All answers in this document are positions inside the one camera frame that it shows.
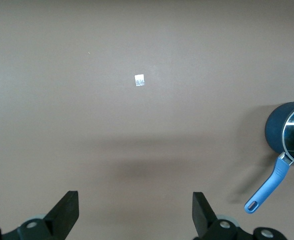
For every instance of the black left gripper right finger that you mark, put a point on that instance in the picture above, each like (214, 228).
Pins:
(205, 217)

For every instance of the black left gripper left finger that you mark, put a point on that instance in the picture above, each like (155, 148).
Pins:
(62, 215)

